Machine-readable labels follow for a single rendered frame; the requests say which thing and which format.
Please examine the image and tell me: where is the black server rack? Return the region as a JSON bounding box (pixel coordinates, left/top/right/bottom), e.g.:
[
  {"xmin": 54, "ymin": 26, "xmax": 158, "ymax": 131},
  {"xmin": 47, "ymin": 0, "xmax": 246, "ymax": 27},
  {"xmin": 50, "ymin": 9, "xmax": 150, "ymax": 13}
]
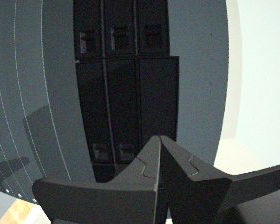
[{"xmin": 0, "ymin": 0, "xmax": 229, "ymax": 206}]

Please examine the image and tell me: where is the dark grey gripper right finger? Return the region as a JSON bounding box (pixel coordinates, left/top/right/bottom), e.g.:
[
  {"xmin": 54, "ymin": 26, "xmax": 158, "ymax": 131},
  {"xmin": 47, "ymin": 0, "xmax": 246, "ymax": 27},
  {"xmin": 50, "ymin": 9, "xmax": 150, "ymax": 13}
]
[{"xmin": 159, "ymin": 135, "xmax": 280, "ymax": 224}]

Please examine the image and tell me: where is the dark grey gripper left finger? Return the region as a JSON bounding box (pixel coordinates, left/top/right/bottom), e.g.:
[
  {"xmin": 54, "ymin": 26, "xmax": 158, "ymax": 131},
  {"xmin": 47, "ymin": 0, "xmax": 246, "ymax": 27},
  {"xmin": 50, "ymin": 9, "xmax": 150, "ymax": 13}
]
[{"xmin": 32, "ymin": 136, "xmax": 161, "ymax": 224}]

